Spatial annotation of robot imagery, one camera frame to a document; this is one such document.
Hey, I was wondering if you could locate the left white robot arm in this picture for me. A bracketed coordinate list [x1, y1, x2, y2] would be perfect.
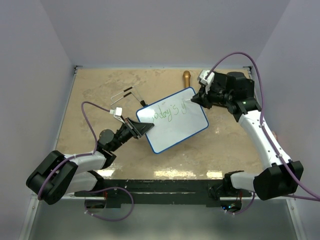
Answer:
[26, 117, 154, 205]

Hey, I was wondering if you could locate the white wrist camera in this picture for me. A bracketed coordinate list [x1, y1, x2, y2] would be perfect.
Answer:
[109, 107, 125, 123]
[197, 69, 215, 94]

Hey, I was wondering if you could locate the wire whiteboard stand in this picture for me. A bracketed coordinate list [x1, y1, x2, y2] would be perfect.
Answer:
[110, 85, 148, 109]

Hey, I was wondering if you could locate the blue framed whiteboard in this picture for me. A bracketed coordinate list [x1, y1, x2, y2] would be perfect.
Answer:
[136, 87, 209, 154]

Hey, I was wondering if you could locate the gold microphone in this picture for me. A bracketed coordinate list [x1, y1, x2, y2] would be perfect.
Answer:
[182, 70, 191, 88]

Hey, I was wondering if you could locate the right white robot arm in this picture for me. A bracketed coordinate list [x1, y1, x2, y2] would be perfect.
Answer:
[191, 69, 304, 201]

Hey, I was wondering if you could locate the black hard case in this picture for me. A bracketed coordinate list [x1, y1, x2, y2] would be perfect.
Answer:
[214, 71, 255, 101]

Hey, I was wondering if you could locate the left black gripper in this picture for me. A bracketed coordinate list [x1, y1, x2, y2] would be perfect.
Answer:
[110, 117, 154, 152]

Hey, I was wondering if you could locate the black base frame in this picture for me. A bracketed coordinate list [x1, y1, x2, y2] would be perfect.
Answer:
[75, 179, 252, 208]

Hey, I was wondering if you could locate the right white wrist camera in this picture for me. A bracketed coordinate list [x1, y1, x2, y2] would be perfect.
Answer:
[197, 69, 215, 94]

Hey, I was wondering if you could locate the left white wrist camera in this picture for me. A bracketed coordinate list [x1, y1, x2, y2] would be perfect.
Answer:
[109, 107, 125, 123]

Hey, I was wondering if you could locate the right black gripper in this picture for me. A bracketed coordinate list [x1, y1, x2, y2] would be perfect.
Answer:
[192, 80, 233, 110]

